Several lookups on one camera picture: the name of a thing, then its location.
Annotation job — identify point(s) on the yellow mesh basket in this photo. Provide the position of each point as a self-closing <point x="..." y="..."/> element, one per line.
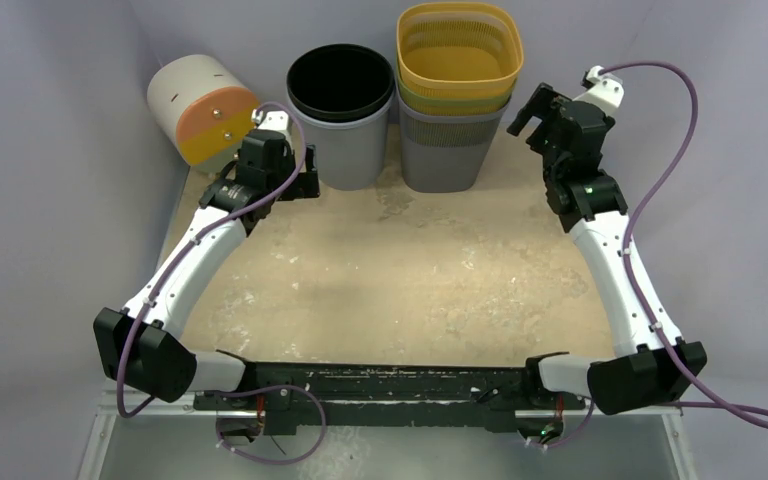
<point x="462" y="50"/>

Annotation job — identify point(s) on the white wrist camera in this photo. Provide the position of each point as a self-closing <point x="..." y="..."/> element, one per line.
<point x="277" y="121"/>
<point x="603" y="90"/>

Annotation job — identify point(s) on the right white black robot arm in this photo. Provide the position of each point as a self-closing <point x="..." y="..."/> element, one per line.
<point x="650" y="353"/>

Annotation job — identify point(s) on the grey mesh basket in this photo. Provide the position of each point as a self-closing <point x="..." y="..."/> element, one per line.
<point x="444" y="154"/>

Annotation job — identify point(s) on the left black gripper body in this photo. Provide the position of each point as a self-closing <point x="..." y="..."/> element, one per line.
<point x="282" y="177"/>

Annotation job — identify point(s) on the white orange cylindrical container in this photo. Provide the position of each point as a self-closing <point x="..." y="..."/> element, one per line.
<point x="203" y="109"/>

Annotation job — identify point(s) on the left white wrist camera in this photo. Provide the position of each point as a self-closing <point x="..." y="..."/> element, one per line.
<point x="277" y="121"/>

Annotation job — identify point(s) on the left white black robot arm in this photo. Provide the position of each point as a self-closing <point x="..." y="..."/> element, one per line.
<point x="139" y="343"/>

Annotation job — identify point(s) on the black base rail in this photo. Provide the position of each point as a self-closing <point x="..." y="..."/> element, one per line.
<point x="287" y="395"/>

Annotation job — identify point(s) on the aluminium table frame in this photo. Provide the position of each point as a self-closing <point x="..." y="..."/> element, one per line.
<point x="174" y="441"/>

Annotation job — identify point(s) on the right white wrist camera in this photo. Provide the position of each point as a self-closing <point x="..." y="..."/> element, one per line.
<point x="603" y="90"/>

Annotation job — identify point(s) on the green mesh basket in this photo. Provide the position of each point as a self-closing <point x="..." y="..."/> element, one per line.
<point x="452" y="106"/>

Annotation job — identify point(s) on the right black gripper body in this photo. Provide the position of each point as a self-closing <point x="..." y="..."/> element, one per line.
<point x="549" y="117"/>

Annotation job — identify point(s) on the grey bin with black liner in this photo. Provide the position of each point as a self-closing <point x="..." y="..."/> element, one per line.
<point x="342" y="95"/>

